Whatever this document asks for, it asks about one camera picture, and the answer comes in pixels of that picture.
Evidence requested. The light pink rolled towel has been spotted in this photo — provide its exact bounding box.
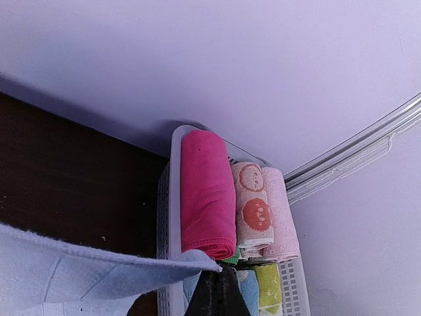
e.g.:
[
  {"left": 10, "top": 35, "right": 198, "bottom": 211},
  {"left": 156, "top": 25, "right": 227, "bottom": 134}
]
[{"left": 262, "top": 167, "right": 300, "bottom": 263}]

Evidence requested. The yellow rolled towel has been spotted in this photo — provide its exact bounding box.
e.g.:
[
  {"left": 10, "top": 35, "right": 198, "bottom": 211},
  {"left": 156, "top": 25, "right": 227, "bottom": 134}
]
[{"left": 254, "top": 263, "right": 283, "bottom": 316}]

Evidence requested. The magenta pink towel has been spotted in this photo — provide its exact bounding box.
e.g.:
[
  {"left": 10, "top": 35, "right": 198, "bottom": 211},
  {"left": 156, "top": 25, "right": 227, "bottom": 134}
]
[{"left": 180, "top": 130, "right": 236, "bottom": 260}]

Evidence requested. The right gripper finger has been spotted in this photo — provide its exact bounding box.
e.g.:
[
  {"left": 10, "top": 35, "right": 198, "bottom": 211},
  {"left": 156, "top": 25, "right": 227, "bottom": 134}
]
[{"left": 185, "top": 266, "right": 251, "bottom": 316}]

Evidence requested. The green rolled towel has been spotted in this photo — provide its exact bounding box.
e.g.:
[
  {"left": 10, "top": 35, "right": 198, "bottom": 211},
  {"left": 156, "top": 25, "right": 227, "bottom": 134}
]
[{"left": 220, "top": 247, "right": 241, "bottom": 266}]

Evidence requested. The cartoon print rolled towel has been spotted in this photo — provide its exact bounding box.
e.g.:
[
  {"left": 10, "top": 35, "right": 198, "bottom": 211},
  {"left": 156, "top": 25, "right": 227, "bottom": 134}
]
[{"left": 231, "top": 162, "right": 274, "bottom": 259}]

